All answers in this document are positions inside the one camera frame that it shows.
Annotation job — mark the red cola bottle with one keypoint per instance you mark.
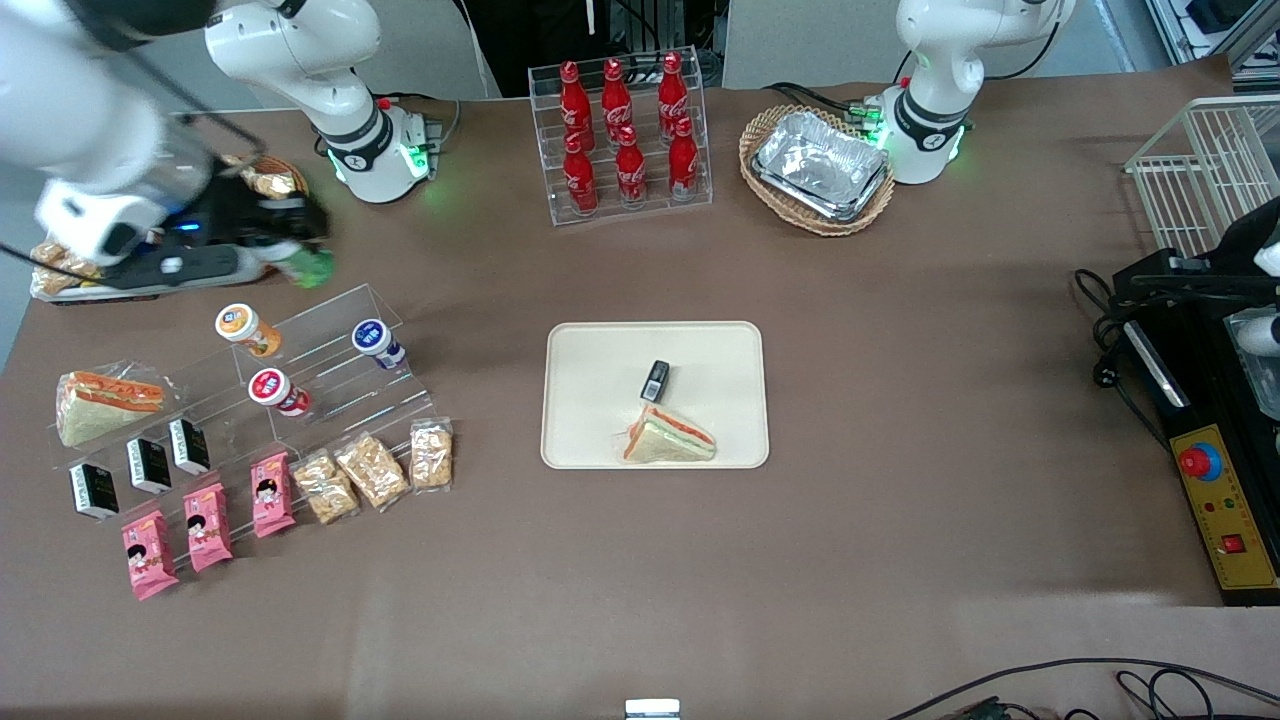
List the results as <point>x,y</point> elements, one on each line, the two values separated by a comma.
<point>631,172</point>
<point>683,165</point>
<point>574,100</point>
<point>673,90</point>
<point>580,180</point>
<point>615,95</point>

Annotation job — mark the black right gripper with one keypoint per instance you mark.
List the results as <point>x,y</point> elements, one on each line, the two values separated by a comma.
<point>243,216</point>

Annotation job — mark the beige plastic tray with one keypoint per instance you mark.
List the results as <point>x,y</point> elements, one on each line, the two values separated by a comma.
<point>600,400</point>

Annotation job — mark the light wicker basket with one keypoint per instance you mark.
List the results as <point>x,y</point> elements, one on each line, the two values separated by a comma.
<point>770,135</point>

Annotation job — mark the black control box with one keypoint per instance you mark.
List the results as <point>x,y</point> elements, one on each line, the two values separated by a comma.
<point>1225,540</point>

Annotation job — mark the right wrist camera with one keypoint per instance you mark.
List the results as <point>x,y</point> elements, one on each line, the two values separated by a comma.
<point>185,268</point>

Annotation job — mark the small black box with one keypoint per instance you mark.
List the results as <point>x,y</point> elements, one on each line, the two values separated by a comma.
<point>655,380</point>
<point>93,490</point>
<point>149,465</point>
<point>189,446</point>

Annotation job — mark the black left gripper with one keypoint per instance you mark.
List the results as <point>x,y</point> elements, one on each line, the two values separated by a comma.
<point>1240,242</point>

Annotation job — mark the dark wicker basket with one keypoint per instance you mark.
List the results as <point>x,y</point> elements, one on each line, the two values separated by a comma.
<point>298,172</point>

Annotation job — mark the aluminium foil tray stack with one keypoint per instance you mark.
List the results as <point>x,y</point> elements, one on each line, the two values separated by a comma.
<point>820,165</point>

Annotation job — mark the clear acrylic bottle rack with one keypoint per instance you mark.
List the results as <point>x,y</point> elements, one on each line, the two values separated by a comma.
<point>650,205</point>

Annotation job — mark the red emergency stop button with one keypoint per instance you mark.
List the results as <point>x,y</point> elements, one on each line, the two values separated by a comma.
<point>1200,461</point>

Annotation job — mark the clear nut brittle packet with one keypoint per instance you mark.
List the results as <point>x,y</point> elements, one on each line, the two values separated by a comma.
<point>372,471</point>
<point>325,488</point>
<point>432,455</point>

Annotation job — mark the red gum bottle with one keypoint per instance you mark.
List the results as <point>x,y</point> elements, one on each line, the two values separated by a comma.
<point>276,390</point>

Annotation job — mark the aluminium frame shelf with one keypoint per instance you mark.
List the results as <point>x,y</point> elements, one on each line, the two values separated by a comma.
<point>1215,25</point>

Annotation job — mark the wrapped triangle sandwich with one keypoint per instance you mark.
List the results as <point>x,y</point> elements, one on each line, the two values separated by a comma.
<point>105,405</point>
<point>668,440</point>

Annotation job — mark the dark equipment behind table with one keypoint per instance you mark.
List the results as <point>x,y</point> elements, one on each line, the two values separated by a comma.
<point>540,35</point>

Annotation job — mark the pink snack packet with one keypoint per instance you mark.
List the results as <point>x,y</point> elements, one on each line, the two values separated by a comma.
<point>149,555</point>
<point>272,494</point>
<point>208,527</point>

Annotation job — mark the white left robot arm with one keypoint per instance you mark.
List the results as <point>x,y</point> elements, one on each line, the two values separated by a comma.
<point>935,70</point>

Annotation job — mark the clear acrylic stepped stand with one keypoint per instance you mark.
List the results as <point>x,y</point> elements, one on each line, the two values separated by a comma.
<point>230,470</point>
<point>345,385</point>

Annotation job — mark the clear cracker packet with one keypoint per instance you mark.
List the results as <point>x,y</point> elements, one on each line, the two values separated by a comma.
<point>240,163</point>
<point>65,268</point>
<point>272,182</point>

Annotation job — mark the green gum bottle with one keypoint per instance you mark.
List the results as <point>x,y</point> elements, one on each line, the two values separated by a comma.
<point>314,270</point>

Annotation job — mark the orange gum bottle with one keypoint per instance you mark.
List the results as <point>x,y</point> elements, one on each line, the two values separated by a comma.
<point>245,328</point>

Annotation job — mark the small white device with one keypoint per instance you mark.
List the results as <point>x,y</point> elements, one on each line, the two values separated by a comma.
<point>652,709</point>

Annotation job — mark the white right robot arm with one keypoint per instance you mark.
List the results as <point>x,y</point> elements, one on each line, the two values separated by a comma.
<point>300,60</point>

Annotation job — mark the blue gum bottle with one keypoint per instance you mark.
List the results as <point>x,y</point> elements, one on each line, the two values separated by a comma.
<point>377,342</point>

